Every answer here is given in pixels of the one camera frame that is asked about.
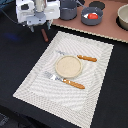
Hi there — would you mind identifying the grey frying pan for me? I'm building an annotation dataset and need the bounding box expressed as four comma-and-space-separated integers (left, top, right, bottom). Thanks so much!
81, 6, 103, 26

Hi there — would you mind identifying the wooden handled fork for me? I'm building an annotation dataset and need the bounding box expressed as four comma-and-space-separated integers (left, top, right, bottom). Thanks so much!
44, 71, 85, 89

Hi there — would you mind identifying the wooden handled knife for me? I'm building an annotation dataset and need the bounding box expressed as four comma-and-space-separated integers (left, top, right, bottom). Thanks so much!
56, 50, 97, 62

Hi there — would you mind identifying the grey cooking pot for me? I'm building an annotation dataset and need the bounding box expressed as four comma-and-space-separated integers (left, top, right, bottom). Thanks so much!
60, 0, 77, 20

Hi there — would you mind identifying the red tomato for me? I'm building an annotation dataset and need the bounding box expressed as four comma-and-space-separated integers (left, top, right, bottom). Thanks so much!
88, 13, 98, 19

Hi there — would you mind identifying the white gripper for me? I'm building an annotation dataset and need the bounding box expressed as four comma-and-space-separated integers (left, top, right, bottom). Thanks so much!
16, 0, 60, 32

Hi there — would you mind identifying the pink stove board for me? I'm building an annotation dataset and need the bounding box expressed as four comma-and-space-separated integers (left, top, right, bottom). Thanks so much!
53, 0, 128, 43

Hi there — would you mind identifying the beige bowl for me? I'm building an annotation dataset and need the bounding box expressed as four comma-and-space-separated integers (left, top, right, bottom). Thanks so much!
117, 4, 128, 30

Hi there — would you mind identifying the beige round plate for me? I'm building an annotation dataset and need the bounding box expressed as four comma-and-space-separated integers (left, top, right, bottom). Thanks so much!
55, 55, 83, 78

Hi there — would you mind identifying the white woven placemat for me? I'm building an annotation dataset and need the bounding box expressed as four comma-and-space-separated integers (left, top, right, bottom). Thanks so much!
13, 31, 113, 128

